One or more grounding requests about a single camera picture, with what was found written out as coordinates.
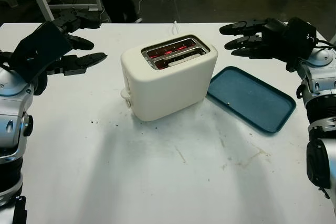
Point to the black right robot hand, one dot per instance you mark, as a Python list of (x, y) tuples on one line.
[(273, 40)]

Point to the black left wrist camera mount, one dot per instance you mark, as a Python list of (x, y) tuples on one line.
[(42, 49)]

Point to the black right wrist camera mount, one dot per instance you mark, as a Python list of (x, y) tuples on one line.
[(299, 37)]

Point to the blue rectangular plastic tray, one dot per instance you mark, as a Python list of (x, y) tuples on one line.
[(249, 98)]

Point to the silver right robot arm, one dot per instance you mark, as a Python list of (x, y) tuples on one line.
[(323, 98)]

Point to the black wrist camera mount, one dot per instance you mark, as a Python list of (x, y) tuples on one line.
[(42, 49), (299, 37)]

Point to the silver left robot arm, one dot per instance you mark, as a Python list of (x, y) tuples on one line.
[(11, 108)]

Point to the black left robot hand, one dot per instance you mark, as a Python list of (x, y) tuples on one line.
[(84, 61)]

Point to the cream white two-slot toaster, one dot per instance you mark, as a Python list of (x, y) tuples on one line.
[(168, 90)]

